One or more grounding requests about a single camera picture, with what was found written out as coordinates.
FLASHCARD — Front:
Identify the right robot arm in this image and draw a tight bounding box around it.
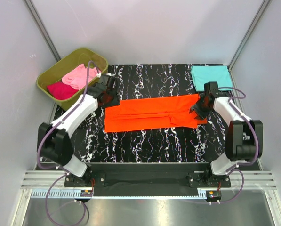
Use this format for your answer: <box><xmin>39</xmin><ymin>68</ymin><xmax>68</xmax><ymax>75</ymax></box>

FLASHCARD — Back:
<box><xmin>190</xmin><ymin>81</ymin><xmax>263</xmax><ymax>187</ymax></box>

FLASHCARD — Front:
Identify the magenta t shirt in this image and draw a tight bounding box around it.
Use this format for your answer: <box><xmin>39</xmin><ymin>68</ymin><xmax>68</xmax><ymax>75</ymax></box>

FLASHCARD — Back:
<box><xmin>47</xmin><ymin>81</ymin><xmax>78</xmax><ymax>100</ymax></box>

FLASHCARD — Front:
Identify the left aluminium frame post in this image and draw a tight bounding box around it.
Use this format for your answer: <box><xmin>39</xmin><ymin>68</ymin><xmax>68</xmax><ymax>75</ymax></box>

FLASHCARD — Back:
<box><xmin>23</xmin><ymin>0</ymin><xmax>61</xmax><ymax>62</ymax></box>

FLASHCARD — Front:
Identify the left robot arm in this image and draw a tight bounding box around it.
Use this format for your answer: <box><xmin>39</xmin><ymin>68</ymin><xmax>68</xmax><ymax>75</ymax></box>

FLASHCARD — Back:
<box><xmin>37</xmin><ymin>74</ymin><xmax>120</xmax><ymax>186</ymax></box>

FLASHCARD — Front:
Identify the right aluminium frame post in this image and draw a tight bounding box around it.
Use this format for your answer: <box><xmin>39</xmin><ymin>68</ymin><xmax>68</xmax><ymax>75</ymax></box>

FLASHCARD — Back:
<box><xmin>228</xmin><ymin>0</ymin><xmax>272</xmax><ymax>71</ymax></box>

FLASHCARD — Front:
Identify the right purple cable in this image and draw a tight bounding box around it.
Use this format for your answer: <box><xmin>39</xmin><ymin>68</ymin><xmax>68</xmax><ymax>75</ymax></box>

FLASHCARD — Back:
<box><xmin>210</xmin><ymin>86</ymin><xmax>260</xmax><ymax>204</ymax></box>

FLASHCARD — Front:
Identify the purple cable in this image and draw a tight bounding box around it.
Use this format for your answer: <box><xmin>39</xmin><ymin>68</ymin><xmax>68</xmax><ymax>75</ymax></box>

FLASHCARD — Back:
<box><xmin>36</xmin><ymin>60</ymin><xmax>102</xmax><ymax>226</ymax></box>
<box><xmin>210</xmin><ymin>86</ymin><xmax>260</xmax><ymax>204</ymax></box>

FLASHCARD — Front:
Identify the aluminium frame post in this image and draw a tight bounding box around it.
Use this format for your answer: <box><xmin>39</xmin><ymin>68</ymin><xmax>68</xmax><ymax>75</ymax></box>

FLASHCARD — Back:
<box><xmin>23</xmin><ymin>0</ymin><xmax>61</xmax><ymax>62</ymax></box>
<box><xmin>228</xmin><ymin>0</ymin><xmax>272</xmax><ymax>71</ymax></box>

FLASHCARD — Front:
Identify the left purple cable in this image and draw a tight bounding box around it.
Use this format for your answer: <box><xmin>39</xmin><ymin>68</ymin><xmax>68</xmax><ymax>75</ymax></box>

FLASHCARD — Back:
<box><xmin>36</xmin><ymin>60</ymin><xmax>102</xmax><ymax>226</ymax></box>

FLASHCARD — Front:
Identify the pink t shirt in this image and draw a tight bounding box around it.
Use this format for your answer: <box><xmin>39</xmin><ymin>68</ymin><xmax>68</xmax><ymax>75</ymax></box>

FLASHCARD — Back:
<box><xmin>61</xmin><ymin>64</ymin><xmax>87</xmax><ymax>90</ymax></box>

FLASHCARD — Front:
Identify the folded teal t shirt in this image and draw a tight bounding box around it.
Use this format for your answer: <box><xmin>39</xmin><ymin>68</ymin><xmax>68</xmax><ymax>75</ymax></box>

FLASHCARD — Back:
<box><xmin>191</xmin><ymin>65</ymin><xmax>233</xmax><ymax>92</ymax></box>

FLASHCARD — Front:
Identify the olive green plastic bin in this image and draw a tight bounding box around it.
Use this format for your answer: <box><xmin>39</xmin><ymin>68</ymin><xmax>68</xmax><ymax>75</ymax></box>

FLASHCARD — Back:
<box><xmin>36</xmin><ymin>48</ymin><xmax>109</xmax><ymax>111</ymax></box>

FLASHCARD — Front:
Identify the orange t shirt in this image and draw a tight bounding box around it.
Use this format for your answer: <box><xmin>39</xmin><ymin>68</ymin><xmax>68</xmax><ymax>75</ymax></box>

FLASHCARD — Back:
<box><xmin>104</xmin><ymin>94</ymin><xmax>208</xmax><ymax>133</ymax></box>

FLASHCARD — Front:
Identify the slotted cable duct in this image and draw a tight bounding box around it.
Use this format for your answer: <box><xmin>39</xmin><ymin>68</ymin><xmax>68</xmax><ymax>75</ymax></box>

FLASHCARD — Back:
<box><xmin>31</xmin><ymin>189</ymin><xmax>221</xmax><ymax>200</ymax></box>

